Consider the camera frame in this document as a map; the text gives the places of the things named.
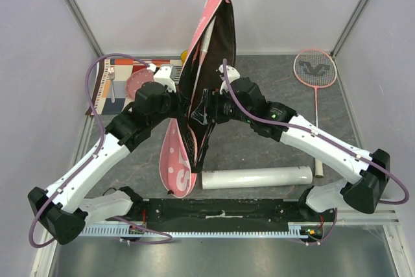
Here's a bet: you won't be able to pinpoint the pink badminton racket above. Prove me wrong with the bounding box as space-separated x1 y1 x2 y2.
185 18 215 169
292 48 336 179

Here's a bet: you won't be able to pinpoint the pink racket bag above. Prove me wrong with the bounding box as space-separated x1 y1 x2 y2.
158 0 237 199

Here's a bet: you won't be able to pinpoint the white shuttlecock tube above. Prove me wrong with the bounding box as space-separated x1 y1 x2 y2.
202 166 313 189

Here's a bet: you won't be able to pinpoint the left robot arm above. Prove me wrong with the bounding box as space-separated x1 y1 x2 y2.
27 81 180 248

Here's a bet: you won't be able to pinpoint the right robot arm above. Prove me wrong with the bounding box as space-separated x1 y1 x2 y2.
191 78 390 221

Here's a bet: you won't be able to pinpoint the pink dotted plate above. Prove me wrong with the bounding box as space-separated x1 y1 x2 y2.
125 69 154 100

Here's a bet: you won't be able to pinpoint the yellow glass mug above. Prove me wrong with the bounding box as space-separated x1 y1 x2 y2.
180 50 188 65

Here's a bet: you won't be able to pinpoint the colourful patchwork placemat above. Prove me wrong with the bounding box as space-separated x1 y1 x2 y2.
85 58 185 116

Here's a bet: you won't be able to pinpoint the silver fork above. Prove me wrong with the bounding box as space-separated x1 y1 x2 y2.
108 67 115 103

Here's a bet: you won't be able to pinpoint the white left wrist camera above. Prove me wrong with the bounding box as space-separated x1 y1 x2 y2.
153 64 176 93

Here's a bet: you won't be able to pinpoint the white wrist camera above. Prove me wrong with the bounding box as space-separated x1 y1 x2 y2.
219 65 241 94
153 64 176 93

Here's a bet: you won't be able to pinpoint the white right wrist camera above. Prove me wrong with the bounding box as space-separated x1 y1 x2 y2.
219 65 241 94

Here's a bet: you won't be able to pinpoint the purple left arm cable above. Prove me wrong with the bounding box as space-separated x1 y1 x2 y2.
29 53 174 248

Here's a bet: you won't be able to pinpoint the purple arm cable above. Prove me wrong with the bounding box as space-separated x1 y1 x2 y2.
222 58 410 247
29 53 174 248

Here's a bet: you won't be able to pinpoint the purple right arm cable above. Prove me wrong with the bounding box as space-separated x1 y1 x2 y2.
222 58 410 247

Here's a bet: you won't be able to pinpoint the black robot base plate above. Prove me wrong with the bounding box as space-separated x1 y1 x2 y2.
126 199 335 232

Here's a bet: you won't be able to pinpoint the white slotted cable duct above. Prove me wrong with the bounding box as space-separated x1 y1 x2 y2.
80 222 323 239

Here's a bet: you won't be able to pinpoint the aluminium frame rail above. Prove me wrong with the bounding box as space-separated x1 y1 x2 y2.
64 0 104 56

